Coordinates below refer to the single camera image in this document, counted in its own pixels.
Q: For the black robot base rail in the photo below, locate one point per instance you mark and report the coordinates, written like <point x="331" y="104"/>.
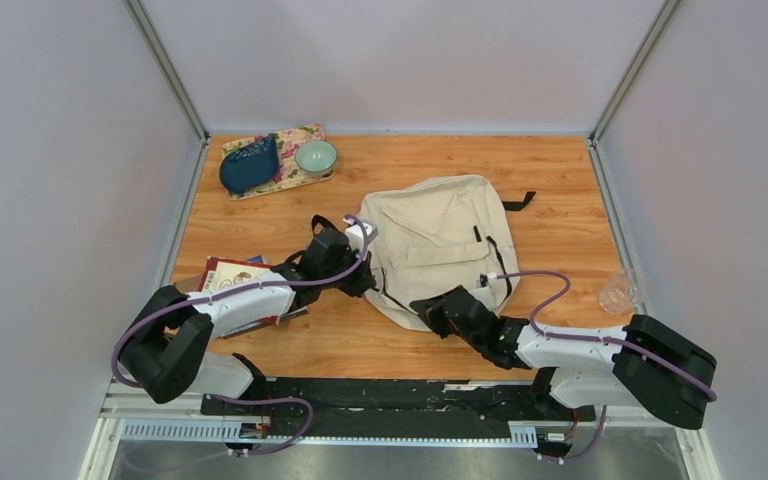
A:
<point x="410" y="409"/>

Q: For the cream canvas backpack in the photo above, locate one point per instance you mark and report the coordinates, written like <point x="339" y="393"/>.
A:
<point x="434" y="236"/>

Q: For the floral pattern tray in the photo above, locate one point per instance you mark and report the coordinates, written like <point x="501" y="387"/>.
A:
<point x="290" y="175"/>

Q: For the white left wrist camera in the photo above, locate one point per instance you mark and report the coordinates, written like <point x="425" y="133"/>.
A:
<point x="360" y="233"/>

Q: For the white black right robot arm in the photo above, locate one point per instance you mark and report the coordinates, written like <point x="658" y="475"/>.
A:
<point x="643" y="364"/>

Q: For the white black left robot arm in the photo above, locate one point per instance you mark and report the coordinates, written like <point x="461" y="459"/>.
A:
<point x="164" y="350"/>

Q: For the light green ceramic bowl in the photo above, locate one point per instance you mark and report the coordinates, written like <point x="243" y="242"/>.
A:
<point x="317" y="157"/>

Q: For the red white cover book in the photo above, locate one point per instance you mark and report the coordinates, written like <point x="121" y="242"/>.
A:
<point x="222" y="273"/>

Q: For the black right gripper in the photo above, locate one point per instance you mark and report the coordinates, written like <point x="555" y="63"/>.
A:
<point x="432" y="313"/>

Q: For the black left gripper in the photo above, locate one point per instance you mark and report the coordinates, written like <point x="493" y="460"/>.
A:
<point x="362" y="280"/>

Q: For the clear glass cup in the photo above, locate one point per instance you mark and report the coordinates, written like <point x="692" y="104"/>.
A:
<point x="625" y="291"/>

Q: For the dark blue leaf-shaped dish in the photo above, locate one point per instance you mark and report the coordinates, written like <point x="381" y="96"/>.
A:
<point x="250" y="166"/>

